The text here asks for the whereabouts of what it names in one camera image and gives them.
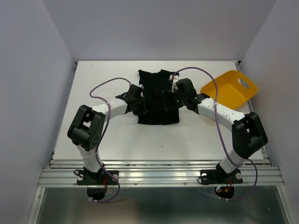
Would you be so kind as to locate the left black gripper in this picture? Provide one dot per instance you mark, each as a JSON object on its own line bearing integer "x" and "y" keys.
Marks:
{"x": 142, "y": 110}

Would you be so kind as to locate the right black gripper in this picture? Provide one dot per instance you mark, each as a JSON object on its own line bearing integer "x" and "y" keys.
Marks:
{"x": 167, "y": 95}

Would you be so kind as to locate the black t shirt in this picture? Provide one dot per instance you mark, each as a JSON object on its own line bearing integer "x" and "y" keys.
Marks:
{"x": 153, "y": 86}

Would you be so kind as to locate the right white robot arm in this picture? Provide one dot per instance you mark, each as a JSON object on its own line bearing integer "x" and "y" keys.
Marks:
{"x": 248, "y": 134}

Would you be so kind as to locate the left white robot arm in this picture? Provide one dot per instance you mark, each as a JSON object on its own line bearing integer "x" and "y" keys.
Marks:
{"x": 90, "y": 123}

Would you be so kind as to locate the yellow plastic basket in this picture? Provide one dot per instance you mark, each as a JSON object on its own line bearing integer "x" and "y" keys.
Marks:
{"x": 231, "y": 89}

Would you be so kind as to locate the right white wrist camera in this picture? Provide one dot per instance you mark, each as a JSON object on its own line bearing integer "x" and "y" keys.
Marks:
{"x": 174, "y": 87}

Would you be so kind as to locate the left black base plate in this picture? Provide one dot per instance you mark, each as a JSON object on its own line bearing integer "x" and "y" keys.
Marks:
{"x": 87, "y": 178}

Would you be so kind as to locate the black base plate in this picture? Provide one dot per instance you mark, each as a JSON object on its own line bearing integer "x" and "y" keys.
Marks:
{"x": 219, "y": 177}
{"x": 87, "y": 178}

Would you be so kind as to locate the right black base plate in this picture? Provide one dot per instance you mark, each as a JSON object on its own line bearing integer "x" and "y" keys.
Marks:
{"x": 219, "y": 177}

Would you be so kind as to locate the aluminium mounting rail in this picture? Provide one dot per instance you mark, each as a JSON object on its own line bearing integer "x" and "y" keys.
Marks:
{"x": 151, "y": 173}

